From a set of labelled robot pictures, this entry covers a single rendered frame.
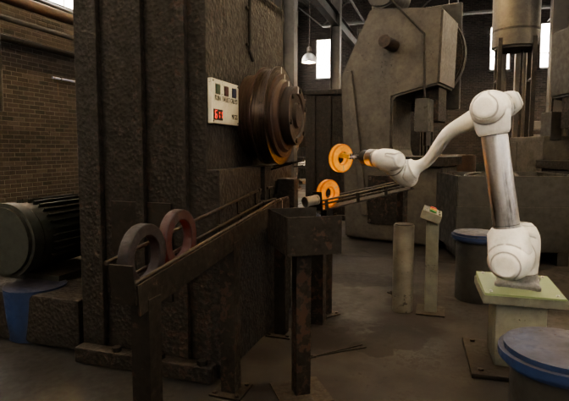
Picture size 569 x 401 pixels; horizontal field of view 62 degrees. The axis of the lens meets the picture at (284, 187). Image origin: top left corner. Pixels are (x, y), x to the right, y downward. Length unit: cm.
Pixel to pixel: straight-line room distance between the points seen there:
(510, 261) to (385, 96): 317
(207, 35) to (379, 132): 318
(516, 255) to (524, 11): 921
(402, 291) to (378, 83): 262
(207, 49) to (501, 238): 138
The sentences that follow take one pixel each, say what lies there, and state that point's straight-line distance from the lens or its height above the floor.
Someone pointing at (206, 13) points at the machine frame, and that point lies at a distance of 202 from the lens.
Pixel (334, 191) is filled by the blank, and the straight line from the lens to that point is 274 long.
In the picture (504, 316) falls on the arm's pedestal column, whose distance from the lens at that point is 231.
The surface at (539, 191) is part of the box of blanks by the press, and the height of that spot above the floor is 62.
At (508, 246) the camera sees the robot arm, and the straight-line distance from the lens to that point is 203.
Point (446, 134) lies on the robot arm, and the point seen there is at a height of 102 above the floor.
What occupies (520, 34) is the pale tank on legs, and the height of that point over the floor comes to 322.
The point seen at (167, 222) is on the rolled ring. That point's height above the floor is 73.
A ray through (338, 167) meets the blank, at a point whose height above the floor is 86.
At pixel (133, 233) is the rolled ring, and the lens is 133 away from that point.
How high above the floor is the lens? 95
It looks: 5 degrees down
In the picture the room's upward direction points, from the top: straight up
